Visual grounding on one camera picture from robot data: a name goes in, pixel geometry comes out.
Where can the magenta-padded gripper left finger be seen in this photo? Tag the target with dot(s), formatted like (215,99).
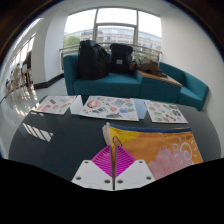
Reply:
(93,175)

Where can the sticker sheet with blue items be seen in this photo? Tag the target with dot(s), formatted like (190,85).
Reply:
(110,108)

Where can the metal window railing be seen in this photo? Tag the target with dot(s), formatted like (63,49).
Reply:
(68,48)

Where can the wooden sofa table top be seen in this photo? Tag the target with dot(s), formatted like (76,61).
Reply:
(166,80)

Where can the wooden bar stools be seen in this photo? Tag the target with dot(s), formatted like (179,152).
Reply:
(26,78)

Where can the brown jacket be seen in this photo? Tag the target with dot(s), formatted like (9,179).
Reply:
(149,67)

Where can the orange yellow pink printed towel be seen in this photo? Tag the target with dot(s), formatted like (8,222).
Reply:
(156,146)

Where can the large black backpack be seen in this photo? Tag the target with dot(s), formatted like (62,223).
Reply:
(92,60)

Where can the person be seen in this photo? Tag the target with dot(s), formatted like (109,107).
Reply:
(16,73)
(27,63)

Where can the sticker sheet with green items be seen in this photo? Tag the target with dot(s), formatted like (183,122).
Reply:
(165,112)

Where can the teal sofa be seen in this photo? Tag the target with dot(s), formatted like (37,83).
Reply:
(108,86)

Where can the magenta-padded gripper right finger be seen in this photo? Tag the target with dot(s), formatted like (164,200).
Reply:
(133,175)

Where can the black backpack with label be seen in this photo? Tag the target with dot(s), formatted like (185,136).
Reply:
(120,58)

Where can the sticker sheet with red items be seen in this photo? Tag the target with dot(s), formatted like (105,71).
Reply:
(55,104)

